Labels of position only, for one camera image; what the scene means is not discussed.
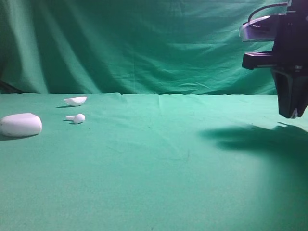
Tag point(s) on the white earbud case body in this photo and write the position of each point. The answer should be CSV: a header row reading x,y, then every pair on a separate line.
x,y
20,125

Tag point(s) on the green table cloth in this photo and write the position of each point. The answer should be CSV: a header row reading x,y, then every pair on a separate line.
x,y
155,163

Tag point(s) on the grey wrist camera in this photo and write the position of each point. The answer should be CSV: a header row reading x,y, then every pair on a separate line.
x,y
259,30

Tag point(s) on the white earbud case lid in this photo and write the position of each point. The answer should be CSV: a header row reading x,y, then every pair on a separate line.
x,y
75,101

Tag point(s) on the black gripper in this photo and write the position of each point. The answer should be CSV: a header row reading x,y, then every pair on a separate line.
x,y
290,50

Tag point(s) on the green backdrop cloth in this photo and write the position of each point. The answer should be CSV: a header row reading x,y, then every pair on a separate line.
x,y
129,47

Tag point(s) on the white earbud near case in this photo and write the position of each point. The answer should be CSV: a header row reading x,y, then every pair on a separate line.
x,y
77,119

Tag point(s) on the white bluetooth earbud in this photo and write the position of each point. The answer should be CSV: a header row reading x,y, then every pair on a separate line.
x,y
294,114

